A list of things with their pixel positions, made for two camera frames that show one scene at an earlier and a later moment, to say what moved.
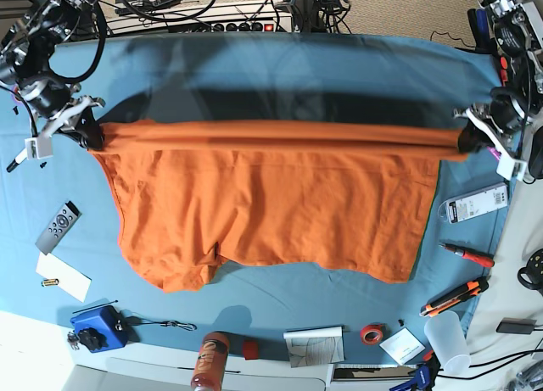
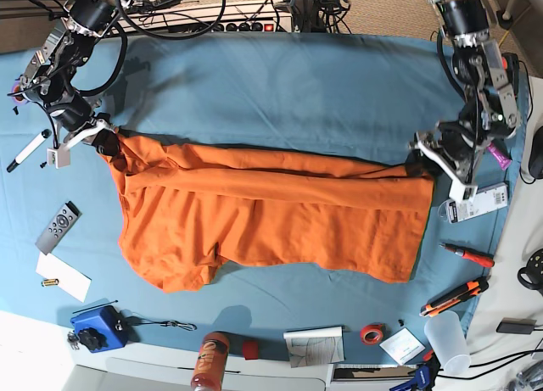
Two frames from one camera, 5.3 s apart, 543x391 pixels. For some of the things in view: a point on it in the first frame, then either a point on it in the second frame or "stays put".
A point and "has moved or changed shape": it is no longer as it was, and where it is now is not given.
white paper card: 69,279 stays put
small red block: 250,349 stays put
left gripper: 507,144 to 460,164
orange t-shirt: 343,198 has moved or changed shape
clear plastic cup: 448,337 stays put
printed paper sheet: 318,345 stays put
